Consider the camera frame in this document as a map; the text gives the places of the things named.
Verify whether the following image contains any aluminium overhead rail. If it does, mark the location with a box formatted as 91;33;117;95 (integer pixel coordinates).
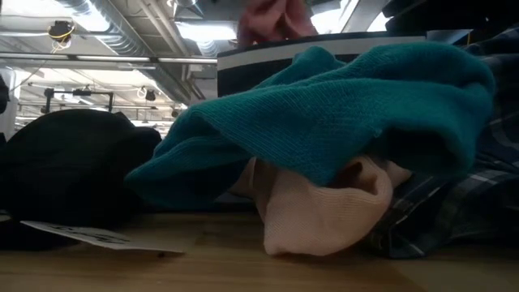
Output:
0;51;219;66

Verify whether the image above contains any silver ceiling ventilation duct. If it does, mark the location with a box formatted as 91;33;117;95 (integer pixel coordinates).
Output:
55;0;194;105

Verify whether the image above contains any teal knit garment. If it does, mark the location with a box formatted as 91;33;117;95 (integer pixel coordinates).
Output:
124;41;496;211

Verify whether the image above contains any white paper label tag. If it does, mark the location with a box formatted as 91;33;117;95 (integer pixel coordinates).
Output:
19;220;187;255

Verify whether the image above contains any navy white-striped fabric basket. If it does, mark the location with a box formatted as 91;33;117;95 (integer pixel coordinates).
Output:
217;31;474;98

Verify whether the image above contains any blue plaid shirt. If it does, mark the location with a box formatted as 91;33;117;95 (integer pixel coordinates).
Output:
364;26;519;260

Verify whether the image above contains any pale peach knit cloth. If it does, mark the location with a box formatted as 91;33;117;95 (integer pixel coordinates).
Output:
229;155;414;258

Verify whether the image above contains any black garment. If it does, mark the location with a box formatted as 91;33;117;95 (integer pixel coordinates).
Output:
0;108;163;251

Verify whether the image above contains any ceiling light panel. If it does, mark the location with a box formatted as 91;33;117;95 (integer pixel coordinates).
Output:
174;19;239;44

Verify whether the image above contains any black overhead gantry bar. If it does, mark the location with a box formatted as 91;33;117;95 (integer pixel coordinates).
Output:
40;86;115;114

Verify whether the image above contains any black overhead camera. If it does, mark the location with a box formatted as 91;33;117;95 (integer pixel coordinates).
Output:
47;19;77;54

